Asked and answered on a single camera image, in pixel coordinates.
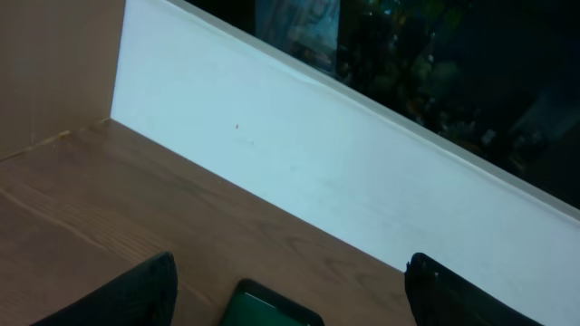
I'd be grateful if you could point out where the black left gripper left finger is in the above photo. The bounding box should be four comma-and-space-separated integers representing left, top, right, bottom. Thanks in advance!
33, 252, 178, 326

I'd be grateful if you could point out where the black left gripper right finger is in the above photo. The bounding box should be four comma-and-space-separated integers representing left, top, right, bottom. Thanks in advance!
404, 253, 540, 326

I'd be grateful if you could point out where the dark green rectangular tray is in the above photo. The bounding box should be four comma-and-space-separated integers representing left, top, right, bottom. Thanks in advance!
218, 279, 324, 326

